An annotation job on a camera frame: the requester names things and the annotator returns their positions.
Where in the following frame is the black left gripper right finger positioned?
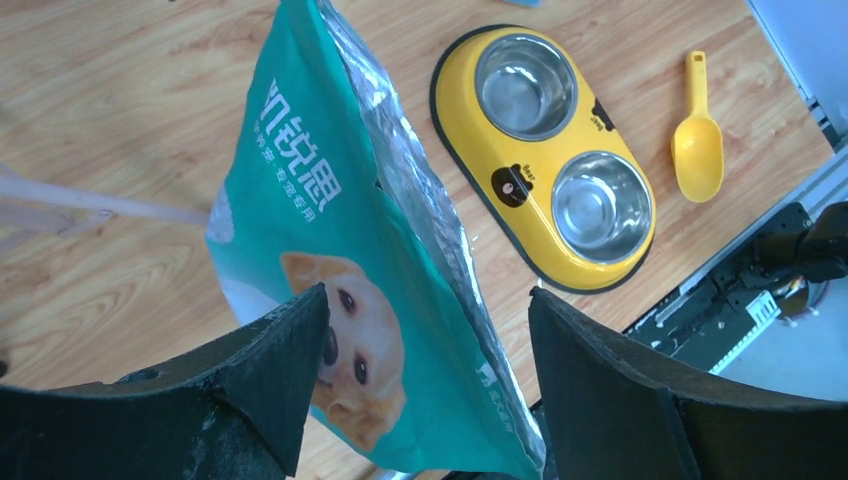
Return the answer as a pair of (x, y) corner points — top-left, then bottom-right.
(528, 287), (847, 479)

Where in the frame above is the green pet food bag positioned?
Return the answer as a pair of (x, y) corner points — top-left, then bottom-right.
(206, 1), (545, 479)

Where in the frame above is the pink music stand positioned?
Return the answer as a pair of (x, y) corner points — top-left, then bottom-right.
(1, 165), (209, 251)

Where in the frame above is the yellow plastic scoop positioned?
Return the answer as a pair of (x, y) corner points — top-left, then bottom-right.
(670, 50), (725, 204)

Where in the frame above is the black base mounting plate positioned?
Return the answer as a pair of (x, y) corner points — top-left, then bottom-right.
(625, 201), (847, 374)

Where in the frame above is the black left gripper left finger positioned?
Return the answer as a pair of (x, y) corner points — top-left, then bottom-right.
(1, 285), (329, 479)

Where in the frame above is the yellow double bowl feeder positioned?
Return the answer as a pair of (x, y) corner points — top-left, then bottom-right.
(430, 24), (657, 294)

